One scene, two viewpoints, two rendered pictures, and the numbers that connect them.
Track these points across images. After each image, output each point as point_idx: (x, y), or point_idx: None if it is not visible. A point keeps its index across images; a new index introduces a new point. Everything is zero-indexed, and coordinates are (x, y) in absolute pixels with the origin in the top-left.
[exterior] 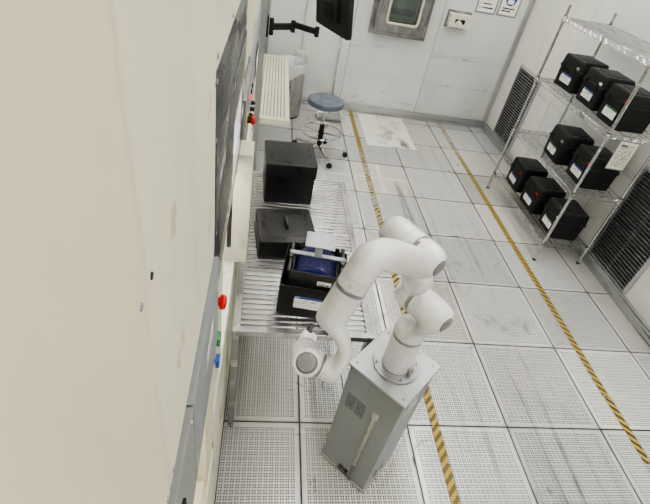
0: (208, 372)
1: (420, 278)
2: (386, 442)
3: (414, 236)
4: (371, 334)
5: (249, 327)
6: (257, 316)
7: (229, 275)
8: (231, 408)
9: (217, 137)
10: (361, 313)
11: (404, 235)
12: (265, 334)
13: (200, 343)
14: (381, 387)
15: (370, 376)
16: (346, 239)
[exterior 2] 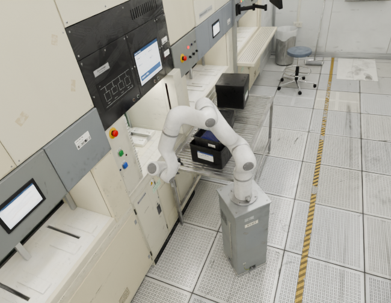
0: (85, 154)
1: (201, 128)
2: (236, 241)
3: (201, 106)
4: None
5: None
6: (181, 160)
7: None
8: (178, 213)
9: (81, 55)
10: None
11: (198, 106)
12: (181, 169)
13: (62, 133)
14: (227, 204)
15: (224, 198)
16: (254, 128)
